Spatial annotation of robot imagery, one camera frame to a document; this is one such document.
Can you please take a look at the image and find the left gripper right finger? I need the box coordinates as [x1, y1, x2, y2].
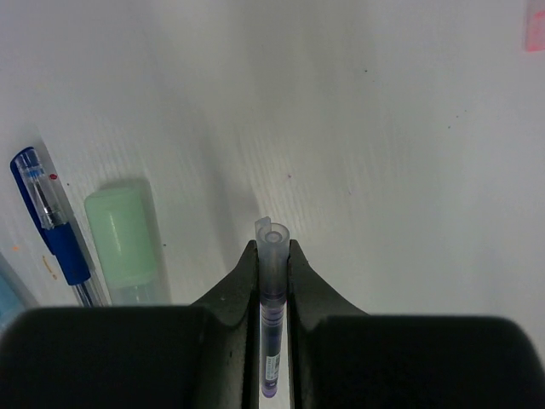
[287, 241, 544, 408]

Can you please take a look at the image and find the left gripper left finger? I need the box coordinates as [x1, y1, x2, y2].
[1, 241, 259, 408]

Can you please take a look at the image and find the clear pen cap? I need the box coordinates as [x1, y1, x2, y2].
[255, 216, 290, 300]

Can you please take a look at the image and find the green highlighter cap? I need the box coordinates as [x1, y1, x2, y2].
[84, 178, 165, 292]

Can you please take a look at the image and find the blue ballpoint pen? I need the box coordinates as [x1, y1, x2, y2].
[9, 146, 108, 307]

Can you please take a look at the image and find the pink highlighter cap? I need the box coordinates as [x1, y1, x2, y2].
[524, 0, 545, 53]

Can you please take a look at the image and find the purple gel pen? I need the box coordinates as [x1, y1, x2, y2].
[260, 298, 285, 398]

